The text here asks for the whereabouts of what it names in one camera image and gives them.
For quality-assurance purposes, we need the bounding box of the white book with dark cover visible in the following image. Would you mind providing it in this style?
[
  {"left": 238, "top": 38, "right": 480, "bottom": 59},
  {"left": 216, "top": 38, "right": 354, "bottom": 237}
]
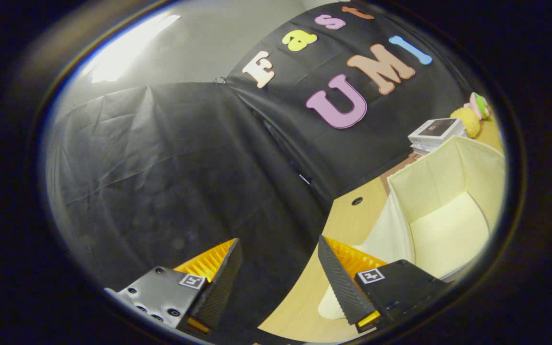
[{"left": 408, "top": 117, "right": 466, "bottom": 144}]

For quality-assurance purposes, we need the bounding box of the black backdrop cloth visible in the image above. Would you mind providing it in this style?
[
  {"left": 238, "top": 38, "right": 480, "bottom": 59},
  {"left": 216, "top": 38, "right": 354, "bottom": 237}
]
[{"left": 44, "top": 0, "right": 478, "bottom": 336}]

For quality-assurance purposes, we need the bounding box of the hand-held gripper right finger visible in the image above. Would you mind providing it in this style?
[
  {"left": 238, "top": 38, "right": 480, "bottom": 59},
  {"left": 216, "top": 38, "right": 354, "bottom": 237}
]
[{"left": 318, "top": 235, "right": 449, "bottom": 334}]

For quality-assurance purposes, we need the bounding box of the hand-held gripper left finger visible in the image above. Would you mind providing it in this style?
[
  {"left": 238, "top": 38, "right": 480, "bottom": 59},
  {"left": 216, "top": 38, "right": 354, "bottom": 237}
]
[{"left": 103, "top": 238, "right": 243, "bottom": 336}]

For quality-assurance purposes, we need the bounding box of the grey fabric storage box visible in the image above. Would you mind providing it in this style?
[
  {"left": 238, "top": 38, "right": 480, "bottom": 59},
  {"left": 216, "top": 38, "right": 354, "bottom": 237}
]
[{"left": 318, "top": 136, "right": 506, "bottom": 321}]

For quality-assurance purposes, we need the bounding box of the brown book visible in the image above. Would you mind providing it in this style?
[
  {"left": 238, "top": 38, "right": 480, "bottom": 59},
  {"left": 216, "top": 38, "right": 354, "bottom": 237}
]
[{"left": 382, "top": 154, "right": 420, "bottom": 195}]

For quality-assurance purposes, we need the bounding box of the yellow plush cushion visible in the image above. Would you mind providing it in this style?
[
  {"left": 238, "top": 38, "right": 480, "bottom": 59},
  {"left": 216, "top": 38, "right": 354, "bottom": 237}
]
[{"left": 450, "top": 106, "right": 482, "bottom": 138}]

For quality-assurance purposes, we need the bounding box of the pink and green plush toy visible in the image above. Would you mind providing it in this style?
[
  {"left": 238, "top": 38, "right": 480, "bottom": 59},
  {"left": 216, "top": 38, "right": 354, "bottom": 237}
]
[{"left": 464, "top": 92, "right": 491, "bottom": 120}]

